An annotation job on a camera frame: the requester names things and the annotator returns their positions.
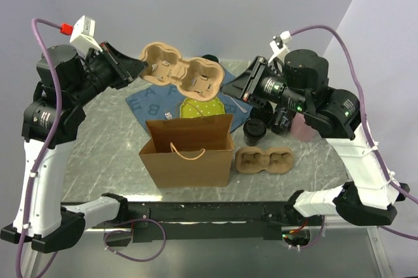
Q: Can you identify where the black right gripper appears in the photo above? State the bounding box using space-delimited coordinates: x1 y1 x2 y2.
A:
218 55 309 114

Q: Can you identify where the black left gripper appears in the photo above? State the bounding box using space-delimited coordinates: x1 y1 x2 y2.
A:
69 40 148 106

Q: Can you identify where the single brown pulp carrier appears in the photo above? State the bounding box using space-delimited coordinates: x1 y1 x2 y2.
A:
139 42 225 102

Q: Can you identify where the black cup lid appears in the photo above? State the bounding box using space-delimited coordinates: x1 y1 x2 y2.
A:
243 118 267 140

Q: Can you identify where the black takeout cup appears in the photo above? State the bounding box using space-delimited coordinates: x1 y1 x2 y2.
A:
270 106 296 134

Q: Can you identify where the dark translucent takeout cup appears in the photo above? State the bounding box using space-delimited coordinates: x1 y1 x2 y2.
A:
244 134 265 146

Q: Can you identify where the brown pulp cup carrier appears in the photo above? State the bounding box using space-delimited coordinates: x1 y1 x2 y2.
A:
234 147 295 174

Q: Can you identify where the brown paper bag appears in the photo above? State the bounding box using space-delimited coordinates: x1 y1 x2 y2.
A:
138 114 234 189

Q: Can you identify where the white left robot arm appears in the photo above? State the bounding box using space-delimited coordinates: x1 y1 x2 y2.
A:
1 42 148 254

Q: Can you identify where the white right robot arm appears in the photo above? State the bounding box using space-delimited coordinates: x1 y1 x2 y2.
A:
220 50 409 226

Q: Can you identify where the silver spoon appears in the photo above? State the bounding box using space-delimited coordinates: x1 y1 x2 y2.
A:
228 96 248 114

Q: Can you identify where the blue letter placemat cloth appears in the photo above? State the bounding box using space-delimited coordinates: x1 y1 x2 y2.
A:
125 85 251 131

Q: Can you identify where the dark green mug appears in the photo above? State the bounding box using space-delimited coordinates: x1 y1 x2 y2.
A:
201 54 219 63

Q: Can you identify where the green polka dot plate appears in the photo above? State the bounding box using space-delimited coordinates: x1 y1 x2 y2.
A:
178 97 225 118

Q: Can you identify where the silver fork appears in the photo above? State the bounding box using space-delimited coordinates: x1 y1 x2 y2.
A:
164 109 173 119

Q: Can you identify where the pink straw holder cup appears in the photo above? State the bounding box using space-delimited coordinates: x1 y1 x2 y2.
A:
290 114 316 142

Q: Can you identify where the black base frame rail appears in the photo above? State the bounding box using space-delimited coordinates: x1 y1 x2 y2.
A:
86 201 321 243

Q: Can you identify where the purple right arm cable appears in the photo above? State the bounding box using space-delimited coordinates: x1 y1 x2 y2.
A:
287 25 418 251

